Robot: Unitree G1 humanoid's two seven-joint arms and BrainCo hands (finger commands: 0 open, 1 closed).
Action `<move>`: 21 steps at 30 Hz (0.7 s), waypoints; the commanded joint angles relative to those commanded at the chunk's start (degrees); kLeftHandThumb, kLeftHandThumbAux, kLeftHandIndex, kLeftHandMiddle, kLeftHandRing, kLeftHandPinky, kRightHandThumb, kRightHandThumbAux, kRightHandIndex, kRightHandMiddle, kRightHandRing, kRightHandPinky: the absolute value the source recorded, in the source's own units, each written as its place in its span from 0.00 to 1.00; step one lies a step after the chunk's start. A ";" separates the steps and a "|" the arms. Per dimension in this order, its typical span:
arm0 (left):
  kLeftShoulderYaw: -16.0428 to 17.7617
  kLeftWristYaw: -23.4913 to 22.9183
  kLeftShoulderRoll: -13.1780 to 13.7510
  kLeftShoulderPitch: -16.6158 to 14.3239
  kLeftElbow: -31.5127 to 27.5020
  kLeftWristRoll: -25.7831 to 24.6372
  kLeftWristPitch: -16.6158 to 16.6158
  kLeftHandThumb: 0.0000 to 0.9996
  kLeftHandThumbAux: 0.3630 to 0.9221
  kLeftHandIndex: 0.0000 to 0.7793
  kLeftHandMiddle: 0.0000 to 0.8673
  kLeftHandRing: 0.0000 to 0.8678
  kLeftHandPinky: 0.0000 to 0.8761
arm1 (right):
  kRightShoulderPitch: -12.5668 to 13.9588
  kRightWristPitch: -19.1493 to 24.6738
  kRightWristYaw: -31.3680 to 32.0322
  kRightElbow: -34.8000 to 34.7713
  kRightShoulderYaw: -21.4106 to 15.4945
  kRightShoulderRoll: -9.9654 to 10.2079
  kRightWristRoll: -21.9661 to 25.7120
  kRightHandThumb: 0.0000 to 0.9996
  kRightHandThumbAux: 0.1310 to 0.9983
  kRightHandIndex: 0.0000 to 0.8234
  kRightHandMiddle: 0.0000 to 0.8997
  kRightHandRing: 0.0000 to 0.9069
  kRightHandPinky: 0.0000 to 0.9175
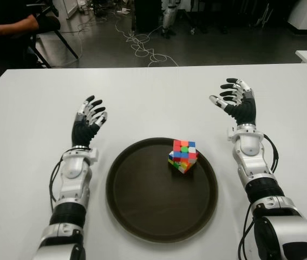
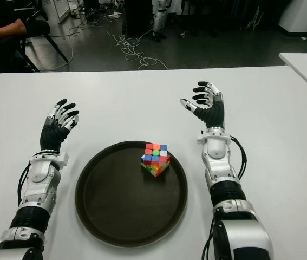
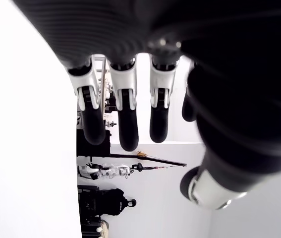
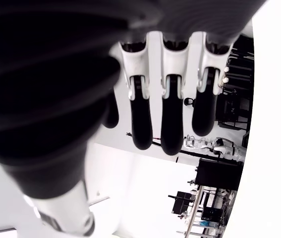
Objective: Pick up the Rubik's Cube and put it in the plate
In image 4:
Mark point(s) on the black cabinet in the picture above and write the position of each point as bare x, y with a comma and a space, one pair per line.
217, 173

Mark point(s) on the white humanoid robot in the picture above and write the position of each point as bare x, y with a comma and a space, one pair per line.
222, 148

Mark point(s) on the black metal shelving rack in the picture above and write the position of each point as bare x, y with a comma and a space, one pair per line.
239, 74

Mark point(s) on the silver metal frame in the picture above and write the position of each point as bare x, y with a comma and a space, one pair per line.
194, 215

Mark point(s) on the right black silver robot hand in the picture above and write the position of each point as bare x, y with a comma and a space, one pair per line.
43, 86

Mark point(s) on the black equipment box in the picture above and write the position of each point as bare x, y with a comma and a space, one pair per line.
182, 202

